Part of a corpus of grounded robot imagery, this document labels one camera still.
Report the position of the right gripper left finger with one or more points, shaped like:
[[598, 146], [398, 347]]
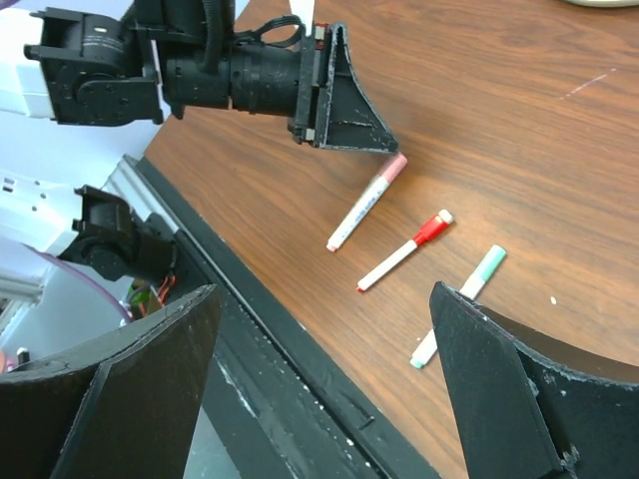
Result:
[[122, 405]]

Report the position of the white pen red tip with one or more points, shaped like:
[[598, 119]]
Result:
[[429, 231]]

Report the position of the white pen pink tip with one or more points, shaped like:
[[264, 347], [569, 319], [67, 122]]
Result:
[[372, 193]]

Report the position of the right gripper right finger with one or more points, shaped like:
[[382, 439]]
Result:
[[527, 405]]

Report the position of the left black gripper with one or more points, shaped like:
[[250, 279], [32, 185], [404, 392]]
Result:
[[260, 77]]

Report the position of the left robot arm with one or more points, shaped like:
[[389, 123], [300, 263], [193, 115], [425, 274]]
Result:
[[160, 58]]

